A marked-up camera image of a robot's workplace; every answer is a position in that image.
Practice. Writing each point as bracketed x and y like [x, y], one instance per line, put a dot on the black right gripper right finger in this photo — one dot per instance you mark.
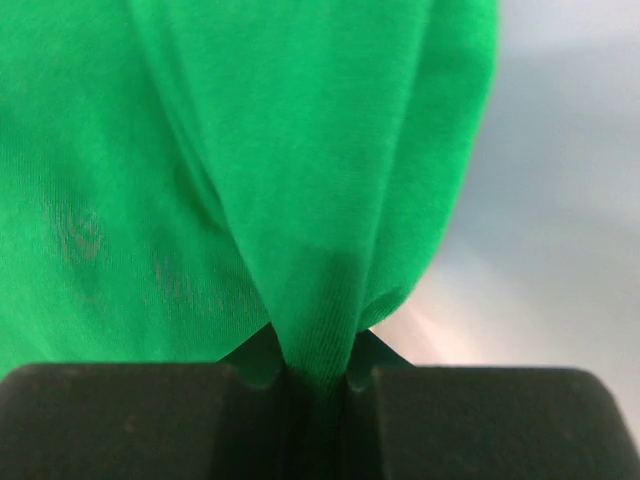
[402, 421]

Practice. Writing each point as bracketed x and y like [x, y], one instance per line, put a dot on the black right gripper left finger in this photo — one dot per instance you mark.
[113, 421]

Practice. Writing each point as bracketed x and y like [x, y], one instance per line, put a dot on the green t shirt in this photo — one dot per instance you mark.
[175, 175]

